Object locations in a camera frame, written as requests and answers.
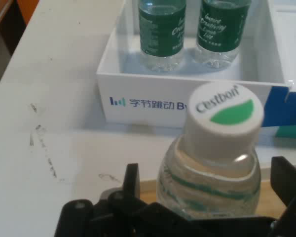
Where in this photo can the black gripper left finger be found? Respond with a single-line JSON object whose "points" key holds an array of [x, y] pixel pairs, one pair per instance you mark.
{"points": [[128, 212]]}

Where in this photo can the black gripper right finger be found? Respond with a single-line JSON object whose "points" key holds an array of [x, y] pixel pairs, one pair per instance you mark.
{"points": [[294, 197]]}

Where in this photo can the green-label water bottle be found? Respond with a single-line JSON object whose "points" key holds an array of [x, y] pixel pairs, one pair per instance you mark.
{"points": [[162, 32], [224, 130], [219, 29]]}

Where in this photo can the orange toy building block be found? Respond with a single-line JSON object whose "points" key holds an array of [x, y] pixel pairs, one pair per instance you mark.
{"points": [[23, 8]]}

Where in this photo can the white acrylic organizer box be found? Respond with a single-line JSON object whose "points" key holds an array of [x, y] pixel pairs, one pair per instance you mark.
{"points": [[143, 116]]}

